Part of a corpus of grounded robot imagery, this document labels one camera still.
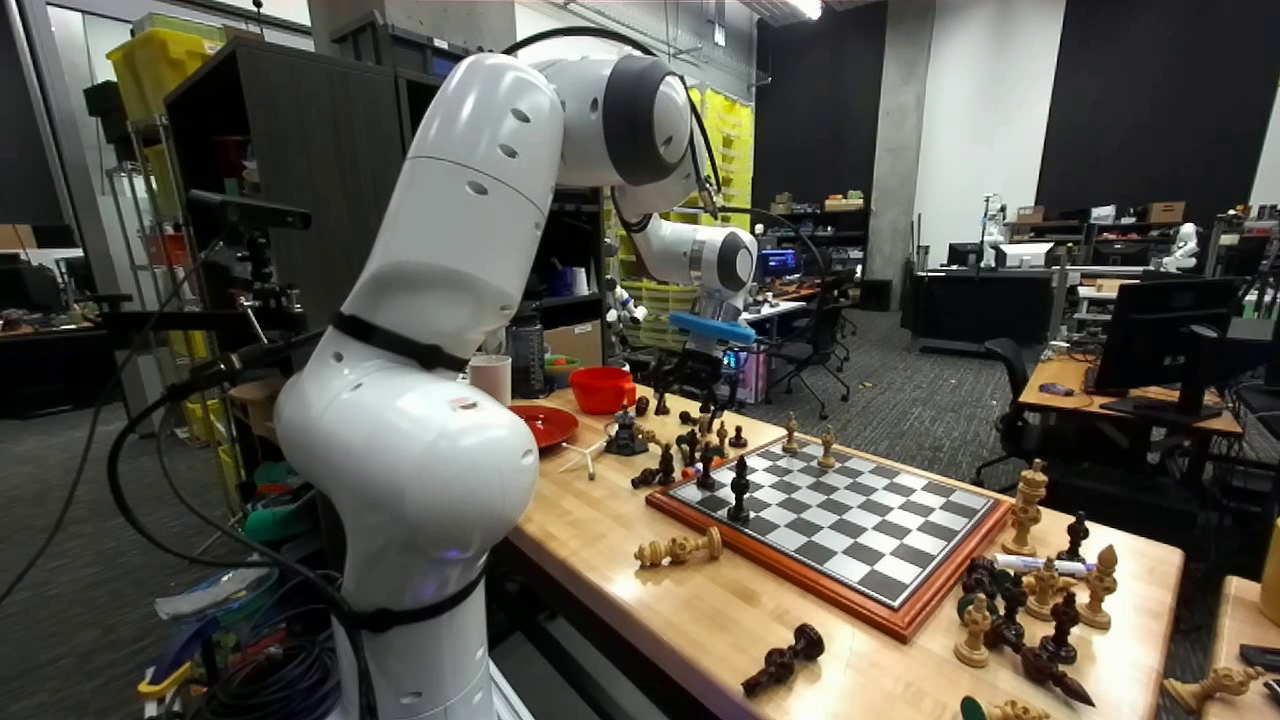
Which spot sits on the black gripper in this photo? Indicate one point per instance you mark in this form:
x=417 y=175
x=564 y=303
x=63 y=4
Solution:
x=680 y=368

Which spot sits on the black chess piece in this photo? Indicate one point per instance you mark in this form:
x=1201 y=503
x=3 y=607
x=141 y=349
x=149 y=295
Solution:
x=738 y=512

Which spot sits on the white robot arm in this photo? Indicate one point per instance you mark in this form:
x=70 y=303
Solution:
x=422 y=465

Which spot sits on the light lying chess piece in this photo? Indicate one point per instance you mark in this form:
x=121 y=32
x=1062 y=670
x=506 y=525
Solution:
x=676 y=550

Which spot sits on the wooden chess board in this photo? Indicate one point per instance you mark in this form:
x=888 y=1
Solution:
x=861 y=534

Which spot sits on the dark knight chess piece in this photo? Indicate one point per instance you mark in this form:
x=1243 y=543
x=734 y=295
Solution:
x=783 y=663

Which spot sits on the light king chess piece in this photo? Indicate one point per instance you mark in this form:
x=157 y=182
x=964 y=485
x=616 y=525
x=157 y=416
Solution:
x=1026 y=512

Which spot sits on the red plastic cup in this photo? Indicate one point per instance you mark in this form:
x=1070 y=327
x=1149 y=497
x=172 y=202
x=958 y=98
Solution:
x=601 y=390

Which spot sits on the red plate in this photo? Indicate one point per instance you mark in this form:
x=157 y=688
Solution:
x=551 y=426

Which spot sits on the black office chair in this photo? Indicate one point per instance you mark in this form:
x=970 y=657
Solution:
x=1016 y=434

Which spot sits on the black computer monitor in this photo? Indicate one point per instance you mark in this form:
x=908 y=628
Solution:
x=1149 y=331

